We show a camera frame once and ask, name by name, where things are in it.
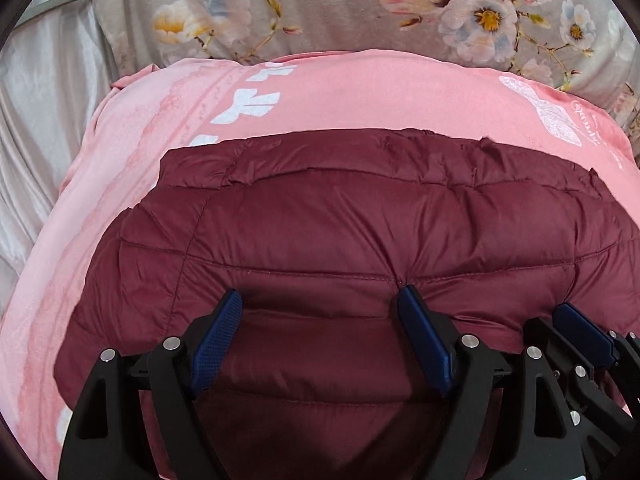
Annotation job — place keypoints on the maroon puffer jacket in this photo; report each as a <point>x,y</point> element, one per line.
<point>318,231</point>

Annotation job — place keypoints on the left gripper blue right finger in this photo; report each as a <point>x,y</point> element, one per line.
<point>463,370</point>

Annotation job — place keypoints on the pink printed blanket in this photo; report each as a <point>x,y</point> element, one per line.
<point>144,117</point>

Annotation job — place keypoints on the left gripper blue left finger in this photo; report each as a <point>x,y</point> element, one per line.
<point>176,372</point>

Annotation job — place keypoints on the white satin curtain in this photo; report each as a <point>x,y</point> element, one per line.
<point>55,70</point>

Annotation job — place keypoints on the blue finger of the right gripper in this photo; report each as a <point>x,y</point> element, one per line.
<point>624,368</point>
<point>579,351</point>

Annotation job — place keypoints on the grey floral bed sheet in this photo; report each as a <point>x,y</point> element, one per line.
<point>557,76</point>

